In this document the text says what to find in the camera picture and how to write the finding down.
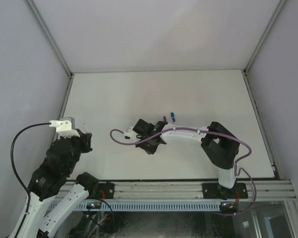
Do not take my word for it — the perforated blue cable tray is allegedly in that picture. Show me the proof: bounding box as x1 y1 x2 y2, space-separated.
72 200 221 212

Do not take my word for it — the black cable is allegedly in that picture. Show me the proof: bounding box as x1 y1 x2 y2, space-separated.
10 123 52 199

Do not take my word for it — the white marker blue end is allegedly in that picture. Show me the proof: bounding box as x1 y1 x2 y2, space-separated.
170 112 176 122

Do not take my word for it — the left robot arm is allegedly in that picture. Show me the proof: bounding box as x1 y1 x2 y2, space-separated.
10 131 99 238

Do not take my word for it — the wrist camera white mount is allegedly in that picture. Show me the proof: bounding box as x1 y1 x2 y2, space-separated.
49 117 80 138
124 126 137 140

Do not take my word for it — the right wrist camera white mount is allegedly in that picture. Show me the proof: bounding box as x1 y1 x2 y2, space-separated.
124 126 137 140

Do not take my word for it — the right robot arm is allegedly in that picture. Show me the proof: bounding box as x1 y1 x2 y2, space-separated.
127 119 240 200

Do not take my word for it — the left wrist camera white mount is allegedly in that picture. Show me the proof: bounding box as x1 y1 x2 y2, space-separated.
49 117 80 138

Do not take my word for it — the aluminium rail frame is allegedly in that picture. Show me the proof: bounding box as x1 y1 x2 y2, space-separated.
96 180 296 201

